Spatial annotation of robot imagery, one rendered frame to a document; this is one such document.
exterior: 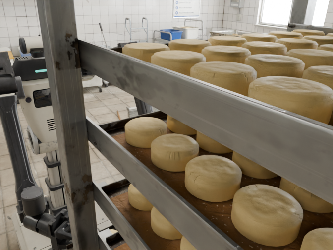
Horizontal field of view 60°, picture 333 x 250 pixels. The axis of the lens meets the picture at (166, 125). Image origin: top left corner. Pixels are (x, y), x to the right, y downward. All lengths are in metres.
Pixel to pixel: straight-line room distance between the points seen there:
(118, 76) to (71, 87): 0.09
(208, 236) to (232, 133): 0.08
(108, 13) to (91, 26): 0.39
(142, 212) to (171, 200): 0.16
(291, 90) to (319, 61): 0.13
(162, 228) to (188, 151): 0.10
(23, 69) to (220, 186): 1.36
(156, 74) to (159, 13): 5.92
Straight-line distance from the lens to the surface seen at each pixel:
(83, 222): 0.43
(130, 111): 1.85
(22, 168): 0.98
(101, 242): 0.45
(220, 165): 0.27
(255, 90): 0.19
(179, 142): 0.30
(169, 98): 0.19
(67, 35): 0.33
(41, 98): 1.49
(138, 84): 0.22
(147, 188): 0.26
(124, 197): 0.41
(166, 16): 6.20
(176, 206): 0.23
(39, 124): 1.53
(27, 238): 1.97
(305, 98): 0.18
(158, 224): 0.34
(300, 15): 0.62
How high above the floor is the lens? 1.56
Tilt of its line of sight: 24 degrees down
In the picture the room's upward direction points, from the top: 1 degrees clockwise
